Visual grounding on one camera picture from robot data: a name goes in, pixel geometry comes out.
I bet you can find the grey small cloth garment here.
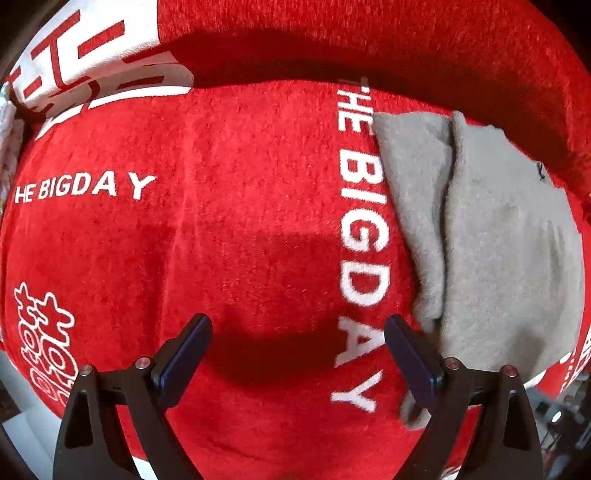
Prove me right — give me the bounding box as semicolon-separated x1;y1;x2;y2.
372;110;587;431

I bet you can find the red blanket with white print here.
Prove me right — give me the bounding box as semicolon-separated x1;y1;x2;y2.
1;1;590;479

